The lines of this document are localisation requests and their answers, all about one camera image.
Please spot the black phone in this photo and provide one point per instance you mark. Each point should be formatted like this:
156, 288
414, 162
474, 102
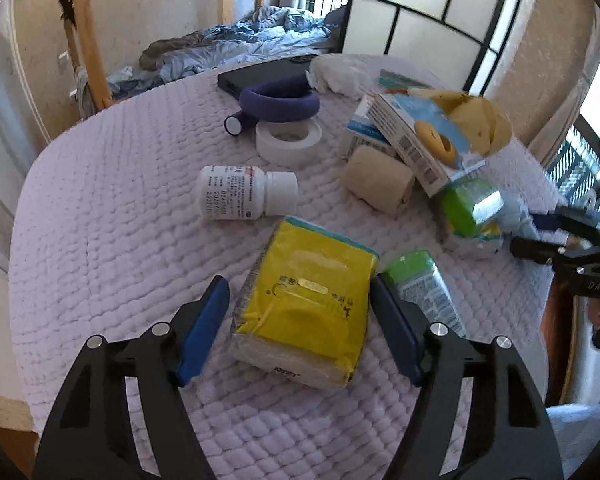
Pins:
260, 77

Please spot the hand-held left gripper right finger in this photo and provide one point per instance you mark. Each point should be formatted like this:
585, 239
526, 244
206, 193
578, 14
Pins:
395, 330

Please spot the lilac quilted table cover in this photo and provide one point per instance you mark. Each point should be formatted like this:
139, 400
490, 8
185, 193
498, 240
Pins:
130, 260

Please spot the yellow tissue pack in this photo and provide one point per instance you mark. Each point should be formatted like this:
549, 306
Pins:
305, 300

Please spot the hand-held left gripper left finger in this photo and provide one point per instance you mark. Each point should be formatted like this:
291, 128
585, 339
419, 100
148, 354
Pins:
205, 325

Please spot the green plastic packet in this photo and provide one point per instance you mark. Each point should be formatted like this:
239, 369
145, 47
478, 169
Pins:
467, 210

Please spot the bamboo frame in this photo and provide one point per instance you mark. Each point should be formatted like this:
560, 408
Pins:
87, 35

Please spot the striped blue clothing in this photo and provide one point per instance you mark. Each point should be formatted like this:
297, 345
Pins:
585, 445

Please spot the purple flexible loop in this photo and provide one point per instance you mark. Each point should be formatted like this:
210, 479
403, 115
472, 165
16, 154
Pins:
280, 107

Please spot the white door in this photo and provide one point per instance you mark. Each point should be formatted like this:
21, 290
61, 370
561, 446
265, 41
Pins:
0, 135

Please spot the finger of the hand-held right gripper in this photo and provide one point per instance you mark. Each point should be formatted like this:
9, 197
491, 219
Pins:
542, 221
530, 251

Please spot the white tape roll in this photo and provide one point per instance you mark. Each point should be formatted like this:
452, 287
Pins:
285, 147

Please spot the green labelled carton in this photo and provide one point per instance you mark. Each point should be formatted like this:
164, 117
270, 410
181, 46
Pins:
425, 290

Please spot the rumpled blue bedding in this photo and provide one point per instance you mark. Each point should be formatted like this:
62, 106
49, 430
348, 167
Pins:
240, 40

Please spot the blue white carton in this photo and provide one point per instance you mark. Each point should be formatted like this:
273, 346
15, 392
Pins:
410, 135

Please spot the white pill bottle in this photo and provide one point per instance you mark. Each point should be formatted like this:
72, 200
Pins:
240, 192

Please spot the beige curtain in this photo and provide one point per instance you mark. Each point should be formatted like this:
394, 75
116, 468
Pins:
560, 120

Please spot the small white blue box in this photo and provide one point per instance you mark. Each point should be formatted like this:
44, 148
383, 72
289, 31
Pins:
362, 135

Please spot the person's right hand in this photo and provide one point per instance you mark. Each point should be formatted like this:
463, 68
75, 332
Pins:
597, 316

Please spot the balcony railing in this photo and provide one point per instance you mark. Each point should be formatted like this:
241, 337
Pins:
575, 170

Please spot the crumpled white tissue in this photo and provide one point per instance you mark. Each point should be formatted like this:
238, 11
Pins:
340, 75

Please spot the black framed folding screen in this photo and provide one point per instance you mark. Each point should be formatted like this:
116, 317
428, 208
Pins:
420, 5

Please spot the teal flat packet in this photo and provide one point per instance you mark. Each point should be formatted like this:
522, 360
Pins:
400, 81

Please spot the beige bandage roll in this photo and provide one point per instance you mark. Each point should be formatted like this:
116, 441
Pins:
375, 180

